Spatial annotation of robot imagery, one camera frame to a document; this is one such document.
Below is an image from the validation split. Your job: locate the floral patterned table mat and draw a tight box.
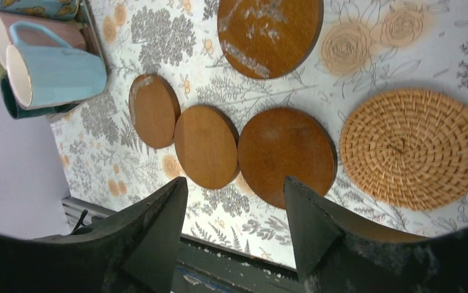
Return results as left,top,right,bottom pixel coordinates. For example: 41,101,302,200
52,1,468,267

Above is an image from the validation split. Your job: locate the light blue mug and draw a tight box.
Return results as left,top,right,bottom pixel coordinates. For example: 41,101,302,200
5,21,107,109

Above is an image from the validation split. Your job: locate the woven rattan coaster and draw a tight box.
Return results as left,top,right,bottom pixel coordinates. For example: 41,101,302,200
339,89,468,211

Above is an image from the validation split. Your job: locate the blue mug orange inside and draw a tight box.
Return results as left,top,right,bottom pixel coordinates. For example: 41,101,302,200
0,0,81,21

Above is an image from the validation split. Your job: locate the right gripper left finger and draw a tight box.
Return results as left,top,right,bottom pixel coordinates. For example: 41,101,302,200
35,177,188,292

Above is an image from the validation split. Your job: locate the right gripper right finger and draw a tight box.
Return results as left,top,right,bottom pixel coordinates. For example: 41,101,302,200
283,176,424,292

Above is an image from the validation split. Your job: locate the pink mug white inside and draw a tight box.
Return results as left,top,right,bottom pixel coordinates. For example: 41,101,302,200
0,12,87,70

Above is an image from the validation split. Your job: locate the glossy brown coaster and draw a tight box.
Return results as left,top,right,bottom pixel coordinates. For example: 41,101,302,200
128,74,181,149

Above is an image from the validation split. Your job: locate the dark green mug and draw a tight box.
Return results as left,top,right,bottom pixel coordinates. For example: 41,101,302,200
0,77,79,120

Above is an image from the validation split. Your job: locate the dark scuffed brown coaster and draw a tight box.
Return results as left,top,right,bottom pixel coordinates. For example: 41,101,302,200
217,0,324,79

